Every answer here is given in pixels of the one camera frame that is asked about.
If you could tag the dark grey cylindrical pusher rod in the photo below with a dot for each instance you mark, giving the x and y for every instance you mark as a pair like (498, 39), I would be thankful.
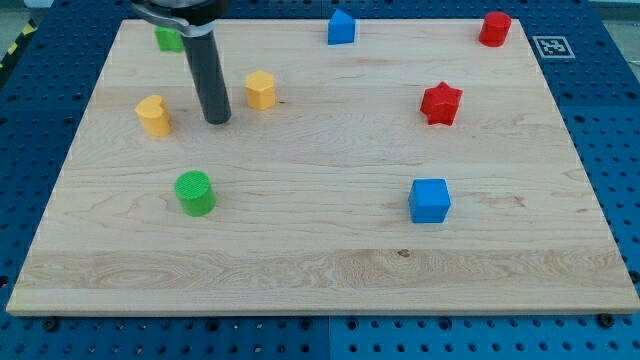
(204, 63)

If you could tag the metal clamp tool mount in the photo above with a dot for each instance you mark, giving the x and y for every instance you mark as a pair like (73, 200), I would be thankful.
(191, 18)

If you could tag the white fiducial marker tag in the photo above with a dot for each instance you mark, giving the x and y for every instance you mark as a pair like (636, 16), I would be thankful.
(553, 47)

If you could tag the green block behind rod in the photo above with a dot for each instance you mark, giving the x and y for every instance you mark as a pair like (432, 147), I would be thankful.
(168, 40)

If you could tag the green cylinder block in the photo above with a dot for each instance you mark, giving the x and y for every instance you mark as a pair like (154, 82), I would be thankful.
(195, 194)

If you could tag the yellow hexagon block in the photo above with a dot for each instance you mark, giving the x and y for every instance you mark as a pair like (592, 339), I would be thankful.
(260, 89)

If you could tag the red cylinder block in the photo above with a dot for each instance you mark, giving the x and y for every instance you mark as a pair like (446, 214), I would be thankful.
(495, 29)

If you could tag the light wooden board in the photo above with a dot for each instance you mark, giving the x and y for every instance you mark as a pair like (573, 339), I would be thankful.
(312, 213)

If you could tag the blue cube block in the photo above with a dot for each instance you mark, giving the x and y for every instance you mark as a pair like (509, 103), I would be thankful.
(429, 201)

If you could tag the red star block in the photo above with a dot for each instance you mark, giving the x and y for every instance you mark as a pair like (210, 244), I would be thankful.
(441, 103)

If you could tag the yellow heart block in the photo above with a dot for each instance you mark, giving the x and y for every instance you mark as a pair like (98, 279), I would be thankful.
(154, 116)

